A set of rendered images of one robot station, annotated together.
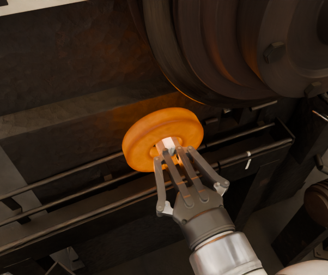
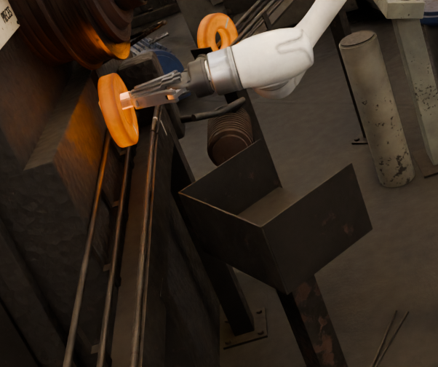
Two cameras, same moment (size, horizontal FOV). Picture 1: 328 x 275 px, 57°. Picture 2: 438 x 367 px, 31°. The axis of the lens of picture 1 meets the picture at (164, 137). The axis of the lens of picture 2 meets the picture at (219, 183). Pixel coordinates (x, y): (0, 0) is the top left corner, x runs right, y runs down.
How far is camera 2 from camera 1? 139 cm
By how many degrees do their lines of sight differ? 51
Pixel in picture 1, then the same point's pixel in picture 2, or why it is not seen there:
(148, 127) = (109, 84)
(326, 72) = not seen: outside the picture
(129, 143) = (111, 104)
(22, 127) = (49, 151)
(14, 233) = (126, 289)
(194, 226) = (193, 70)
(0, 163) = not seen: outside the picture
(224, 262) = (220, 52)
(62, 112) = (52, 137)
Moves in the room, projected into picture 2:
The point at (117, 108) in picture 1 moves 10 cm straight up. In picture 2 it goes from (72, 115) to (50, 70)
